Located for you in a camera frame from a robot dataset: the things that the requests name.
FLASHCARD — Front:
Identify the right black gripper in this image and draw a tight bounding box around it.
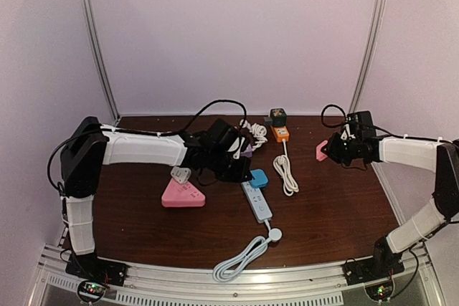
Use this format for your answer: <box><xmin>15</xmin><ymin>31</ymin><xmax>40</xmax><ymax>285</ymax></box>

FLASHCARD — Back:
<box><xmin>321</xmin><ymin>133</ymin><xmax>361</xmax><ymax>167</ymax></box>

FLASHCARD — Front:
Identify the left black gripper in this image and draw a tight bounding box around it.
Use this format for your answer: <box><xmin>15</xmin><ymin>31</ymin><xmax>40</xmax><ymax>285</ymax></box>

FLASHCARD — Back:
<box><xmin>207</xmin><ymin>149</ymin><xmax>253</xmax><ymax>183</ymax></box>

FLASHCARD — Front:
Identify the pink plug adapter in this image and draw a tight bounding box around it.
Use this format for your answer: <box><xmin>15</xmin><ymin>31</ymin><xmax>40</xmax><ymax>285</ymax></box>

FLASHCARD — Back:
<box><xmin>316</xmin><ymin>140</ymin><xmax>328</xmax><ymax>162</ymax></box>

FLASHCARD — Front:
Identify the white cube plug adapter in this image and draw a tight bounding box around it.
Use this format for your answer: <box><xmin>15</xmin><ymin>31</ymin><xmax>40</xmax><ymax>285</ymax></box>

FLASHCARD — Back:
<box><xmin>171</xmin><ymin>166</ymin><xmax>191</xmax><ymax>184</ymax></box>

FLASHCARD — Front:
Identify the blue plug adapter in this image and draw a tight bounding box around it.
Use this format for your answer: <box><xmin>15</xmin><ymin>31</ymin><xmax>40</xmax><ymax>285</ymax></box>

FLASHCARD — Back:
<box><xmin>250</xmin><ymin>169</ymin><xmax>269</xmax><ymax>188</ymax></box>

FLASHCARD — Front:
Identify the light blue power strip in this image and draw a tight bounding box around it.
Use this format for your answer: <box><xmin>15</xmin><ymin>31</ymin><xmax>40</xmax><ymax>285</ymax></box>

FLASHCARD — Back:
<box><xmin>241</xmin><ymin>181</ymin><xmax>273</xmax><ymax>224</ymax></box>

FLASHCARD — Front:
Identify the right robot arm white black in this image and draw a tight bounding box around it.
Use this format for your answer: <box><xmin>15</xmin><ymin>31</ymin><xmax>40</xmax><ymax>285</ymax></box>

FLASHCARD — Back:
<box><xmin>316</xmin><ymin>110</ymin><xmax>458</xmax><ymax>279</ymax></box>

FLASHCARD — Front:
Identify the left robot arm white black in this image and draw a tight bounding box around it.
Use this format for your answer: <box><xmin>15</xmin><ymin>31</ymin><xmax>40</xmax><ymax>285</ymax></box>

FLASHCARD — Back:
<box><xmin>52</xmin><ymin>117</ymin><xmax>252</xmax><ymax>280</ymax></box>

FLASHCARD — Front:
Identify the purple power strip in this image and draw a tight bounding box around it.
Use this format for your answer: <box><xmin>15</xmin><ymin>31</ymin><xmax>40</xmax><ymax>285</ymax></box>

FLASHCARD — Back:
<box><xmin>240</xmin><ymin>143</ymin><xmax>252</xmax><ymax>158</ymax></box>

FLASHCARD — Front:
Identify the pink triangular power strip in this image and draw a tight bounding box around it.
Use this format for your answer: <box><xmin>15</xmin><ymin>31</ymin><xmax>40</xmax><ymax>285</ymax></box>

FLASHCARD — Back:
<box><xmin>161</xmin><ymin>178</ymin><xmax>206</xmax><ymax>208</ymax></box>

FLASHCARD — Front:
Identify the dark green cube adapter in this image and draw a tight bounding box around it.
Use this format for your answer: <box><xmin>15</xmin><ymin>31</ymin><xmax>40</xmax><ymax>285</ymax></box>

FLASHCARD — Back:
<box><xmin>270</xmin><ymin>107</ymin><xmax>287</xmax><ymax>128</ymax></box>

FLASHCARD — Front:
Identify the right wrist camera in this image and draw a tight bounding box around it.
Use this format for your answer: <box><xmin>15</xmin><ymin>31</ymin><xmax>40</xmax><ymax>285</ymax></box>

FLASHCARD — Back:
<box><xmin>346</xmin><ymin>110</ymin><xmax>376</xmax><ymax>140</ymax></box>

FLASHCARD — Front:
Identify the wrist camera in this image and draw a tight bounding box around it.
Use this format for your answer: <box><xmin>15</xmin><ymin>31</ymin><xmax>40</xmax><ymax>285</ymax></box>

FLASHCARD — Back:
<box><xmin>346</xmin><ymin>110</ymin><xmax>376</xmax><ymax>140</ymax></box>
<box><xmin>228</xmin><ymin>135</ymin><xmax>250</xmax><ymax>159</ymax></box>

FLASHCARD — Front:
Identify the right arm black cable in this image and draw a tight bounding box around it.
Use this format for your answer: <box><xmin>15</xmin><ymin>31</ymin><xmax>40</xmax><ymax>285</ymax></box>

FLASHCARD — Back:
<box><xmin>321</xmin><ymin>104</ymin><xmax>351</xmax><ymax>130</ymax></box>

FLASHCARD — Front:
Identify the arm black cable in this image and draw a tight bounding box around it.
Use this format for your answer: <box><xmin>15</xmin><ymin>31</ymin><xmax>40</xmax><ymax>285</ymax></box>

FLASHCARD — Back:
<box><xmin>114</xmin><ymin>98</ymin><xmax>248</xmax><ymax>138</ymax></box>
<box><xmin>321</xmin><ymin>104</ymin><xmax>351</xmax><ymax>130</ymax></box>

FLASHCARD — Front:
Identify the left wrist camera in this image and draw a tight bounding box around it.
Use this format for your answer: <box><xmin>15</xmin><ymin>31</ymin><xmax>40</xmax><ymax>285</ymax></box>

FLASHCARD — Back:
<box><xmin>228</xmin><ymin>135</ymin><xmax>250</xmax><ymax>159</ymax></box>

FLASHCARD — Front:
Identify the white coiled cable purple strip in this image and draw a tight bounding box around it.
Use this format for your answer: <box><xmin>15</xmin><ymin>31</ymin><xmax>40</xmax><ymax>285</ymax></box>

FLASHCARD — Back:
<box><xmin>240</xmin><ymin>119</ymin><xmax>268</xmax><ymax>151</ymax></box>

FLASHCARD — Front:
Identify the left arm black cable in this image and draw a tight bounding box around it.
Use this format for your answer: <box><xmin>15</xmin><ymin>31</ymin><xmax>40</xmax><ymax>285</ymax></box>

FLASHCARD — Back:
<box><xmin>114</xmin><ymin>98</ymin><xmax>248</xmax><ymax>138</ymax></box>

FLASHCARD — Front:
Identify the right aluminium frame post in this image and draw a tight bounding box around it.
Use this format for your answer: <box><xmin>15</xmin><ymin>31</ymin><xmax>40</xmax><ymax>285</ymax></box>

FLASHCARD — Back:
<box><xmin>349</xmin><ymin>0</ymin><xmax>387</xmax><ymax>113</ymax></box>

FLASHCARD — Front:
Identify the aluminium frame post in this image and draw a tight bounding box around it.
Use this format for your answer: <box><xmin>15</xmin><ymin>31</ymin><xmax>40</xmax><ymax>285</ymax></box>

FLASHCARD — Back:
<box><xmin>349</xmin><ymin>0</ymin><xmax>387</xmax><ymax>113</ymax></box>
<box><xmin>81</xmin><ymin>0</ymin><xmax>120</xmax><ymax>123</ymax></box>

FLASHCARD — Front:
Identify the white cable of orange strip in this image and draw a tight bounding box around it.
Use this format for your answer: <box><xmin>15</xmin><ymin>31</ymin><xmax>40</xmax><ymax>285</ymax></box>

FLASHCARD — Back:
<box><xmin>273</xmin><ymin>138</ymin><xmax>300</xmax><ymax>197</ymax></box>

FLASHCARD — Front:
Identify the light blue coiled cable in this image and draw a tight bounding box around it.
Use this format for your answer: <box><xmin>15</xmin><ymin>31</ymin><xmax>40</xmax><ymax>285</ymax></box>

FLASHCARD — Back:
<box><xmin>212</xmin><ymin>220</ymin><xmax>284</xmax><ymax>282</ymax></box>

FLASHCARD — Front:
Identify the front aluminium rail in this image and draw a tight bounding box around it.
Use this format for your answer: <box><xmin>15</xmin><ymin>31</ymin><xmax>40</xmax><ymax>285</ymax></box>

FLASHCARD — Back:
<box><xmin>35</xmin><ymin>244</ymin><xmax>437</xmax><ymax>306</ymax></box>

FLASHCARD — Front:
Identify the left aluminium frame post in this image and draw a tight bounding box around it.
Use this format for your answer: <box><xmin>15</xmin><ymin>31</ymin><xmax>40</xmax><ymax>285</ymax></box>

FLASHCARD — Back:
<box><xmin>81</xmin><ymin>0</ymin><xmax>120</xmax><ymax>123</ymax></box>

